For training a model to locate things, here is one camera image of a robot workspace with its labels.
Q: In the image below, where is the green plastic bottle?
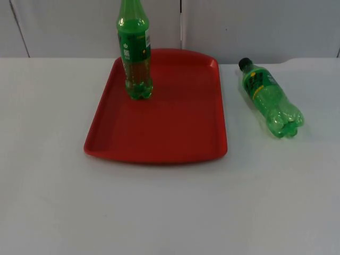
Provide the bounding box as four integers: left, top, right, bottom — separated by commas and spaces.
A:
238, 57, 304, 139
116, 0, 154, 101

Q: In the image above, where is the red tray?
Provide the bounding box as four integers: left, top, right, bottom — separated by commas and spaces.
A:
83, 48, 228, 164

